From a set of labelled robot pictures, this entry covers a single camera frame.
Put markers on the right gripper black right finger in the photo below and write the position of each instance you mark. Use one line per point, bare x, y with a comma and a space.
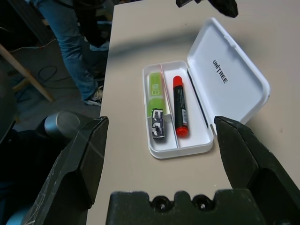
246, 159

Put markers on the green highlighter marker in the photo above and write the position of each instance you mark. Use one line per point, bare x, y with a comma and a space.
155, 84

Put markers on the person leg in blue jeans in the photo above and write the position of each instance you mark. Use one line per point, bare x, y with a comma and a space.
75, 58

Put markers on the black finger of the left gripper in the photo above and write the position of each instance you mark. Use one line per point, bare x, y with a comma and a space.
225, 7
185, 2

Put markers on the red black marker pen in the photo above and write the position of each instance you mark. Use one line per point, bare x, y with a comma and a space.
181, 105

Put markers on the white dark sneaker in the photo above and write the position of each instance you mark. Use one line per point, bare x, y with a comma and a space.
95, 97

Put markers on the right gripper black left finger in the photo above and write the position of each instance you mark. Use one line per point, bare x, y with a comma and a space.
77, 164

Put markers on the small black binder clip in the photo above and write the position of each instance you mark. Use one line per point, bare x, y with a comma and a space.
157, 124

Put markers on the wooden beam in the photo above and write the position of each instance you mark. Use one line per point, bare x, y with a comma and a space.
28, 75

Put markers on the white plastic pencil case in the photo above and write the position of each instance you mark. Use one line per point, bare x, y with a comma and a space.
225, 58

